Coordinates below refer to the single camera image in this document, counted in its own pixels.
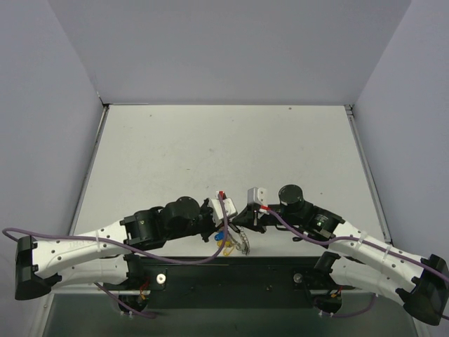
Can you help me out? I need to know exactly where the blue key tag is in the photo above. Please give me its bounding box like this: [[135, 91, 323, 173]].
[[214, 232, 224, 242]]

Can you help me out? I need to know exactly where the metal ring disc with keyrings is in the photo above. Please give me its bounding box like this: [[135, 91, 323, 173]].
[[227, 227, 250, 256]]

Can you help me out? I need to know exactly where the yellow key tag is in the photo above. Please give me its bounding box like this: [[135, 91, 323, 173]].
[[217, 240, 235, 256]]

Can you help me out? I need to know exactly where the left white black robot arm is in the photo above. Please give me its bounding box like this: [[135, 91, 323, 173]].
[[15, 197, 237, 300]]

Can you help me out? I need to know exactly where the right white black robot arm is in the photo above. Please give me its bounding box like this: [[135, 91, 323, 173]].
[[232, 185, 448, 326]]

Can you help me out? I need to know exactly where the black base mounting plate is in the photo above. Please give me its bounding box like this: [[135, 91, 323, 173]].
[[102, 256, 356, 310]]

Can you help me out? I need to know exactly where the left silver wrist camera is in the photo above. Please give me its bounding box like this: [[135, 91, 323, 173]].
[[208, 198, 238, 225]]

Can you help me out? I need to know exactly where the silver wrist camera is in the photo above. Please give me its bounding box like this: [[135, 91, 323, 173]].
[[247, 187, 268, 206], [208, 198, 238, 225]]

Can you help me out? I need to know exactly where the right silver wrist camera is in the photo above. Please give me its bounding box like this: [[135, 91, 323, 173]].
[[247, 187, 268, 206]]

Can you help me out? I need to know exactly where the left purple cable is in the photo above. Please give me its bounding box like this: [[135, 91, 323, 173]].
[[1, 196, 231, 265]]

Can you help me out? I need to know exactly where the purple cable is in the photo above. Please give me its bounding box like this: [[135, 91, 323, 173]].
[[1, 196, 231, 265], [269, 206, 449, 284]]

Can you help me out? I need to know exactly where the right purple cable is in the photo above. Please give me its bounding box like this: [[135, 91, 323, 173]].
[[269, 206, 449, 284]]

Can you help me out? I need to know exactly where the aluminium frame rail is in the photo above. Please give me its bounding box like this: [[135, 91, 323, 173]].
[[41, 265, 420, 296]]

